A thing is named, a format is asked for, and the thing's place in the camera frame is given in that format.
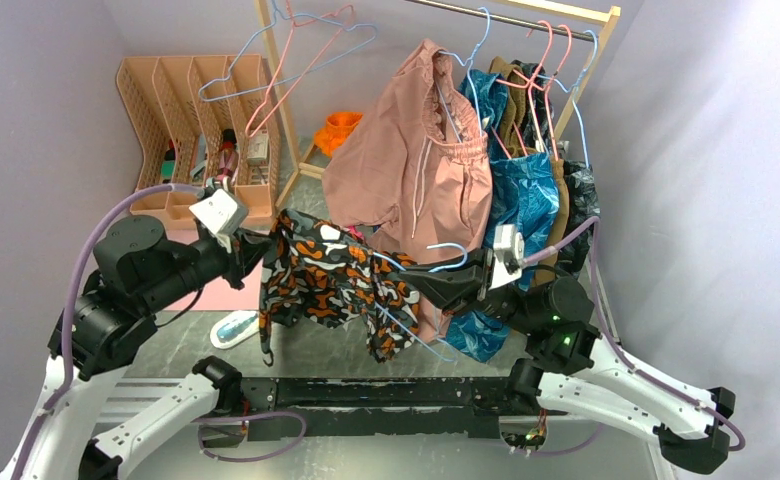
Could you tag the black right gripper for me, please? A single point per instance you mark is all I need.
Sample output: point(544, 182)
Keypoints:
point(457, 290)

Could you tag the dark leaf print shorts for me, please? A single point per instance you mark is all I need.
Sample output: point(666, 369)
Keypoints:
point(583, 204)

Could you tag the orange knitted object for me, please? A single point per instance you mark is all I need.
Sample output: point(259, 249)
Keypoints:
point(337, 128)

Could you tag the pink mat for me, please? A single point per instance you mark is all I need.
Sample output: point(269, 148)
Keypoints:
point(218, 295)

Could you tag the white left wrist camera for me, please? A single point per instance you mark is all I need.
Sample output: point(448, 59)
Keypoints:
point(222, 213)

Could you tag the peach desk organizer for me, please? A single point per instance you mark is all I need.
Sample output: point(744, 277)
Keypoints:
point(201, 116)

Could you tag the pink clip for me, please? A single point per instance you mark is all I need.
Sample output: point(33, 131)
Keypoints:
point(355, 232)

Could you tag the white teal stapler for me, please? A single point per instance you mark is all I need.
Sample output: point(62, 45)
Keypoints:
point(234, 328)

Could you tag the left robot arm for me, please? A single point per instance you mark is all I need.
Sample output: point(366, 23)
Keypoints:
point(127, 273)

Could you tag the wooden clothes rack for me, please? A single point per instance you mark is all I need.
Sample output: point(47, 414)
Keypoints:
point(330, 61)

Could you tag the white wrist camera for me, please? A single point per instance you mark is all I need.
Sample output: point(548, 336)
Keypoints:
point(222, 213)
point(508, 249)

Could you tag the pink hanging shorts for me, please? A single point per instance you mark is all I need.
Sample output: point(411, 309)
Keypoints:
point(415, 169)

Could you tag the light blue wire hanger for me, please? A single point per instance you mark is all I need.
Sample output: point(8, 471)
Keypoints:
point(430, 315)

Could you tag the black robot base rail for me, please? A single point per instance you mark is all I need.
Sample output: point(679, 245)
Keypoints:
point(475, 407)

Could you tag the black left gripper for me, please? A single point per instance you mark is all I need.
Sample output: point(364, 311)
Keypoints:
point(246, 248)

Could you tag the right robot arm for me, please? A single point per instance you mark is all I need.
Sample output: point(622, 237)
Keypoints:
point(573, 364)

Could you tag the orange camouflage shorts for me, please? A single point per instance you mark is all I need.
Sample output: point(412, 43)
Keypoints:
point(322, 272)

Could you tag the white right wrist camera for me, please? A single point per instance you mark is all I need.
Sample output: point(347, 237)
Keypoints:
point(508, 249)

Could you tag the blue leaf print shorts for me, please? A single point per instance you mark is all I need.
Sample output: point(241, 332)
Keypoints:
point(523, 194)

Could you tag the brown hanging shorts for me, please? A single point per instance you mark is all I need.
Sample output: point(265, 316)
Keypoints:
point(528, 120)

